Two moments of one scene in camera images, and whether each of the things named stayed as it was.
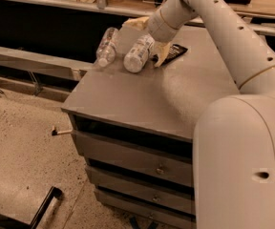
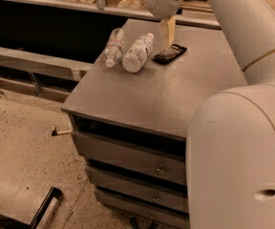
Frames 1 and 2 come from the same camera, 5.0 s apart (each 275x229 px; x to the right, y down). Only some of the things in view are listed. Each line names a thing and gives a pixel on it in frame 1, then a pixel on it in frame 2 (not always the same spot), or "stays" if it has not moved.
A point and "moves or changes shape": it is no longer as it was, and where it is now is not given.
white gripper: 158,29 → 160,3
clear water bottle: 107,49 moves or changes shape
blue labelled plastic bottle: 136,57 stays
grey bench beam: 34,62 stays
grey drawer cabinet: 136,132 stays
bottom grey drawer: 158,218 stays
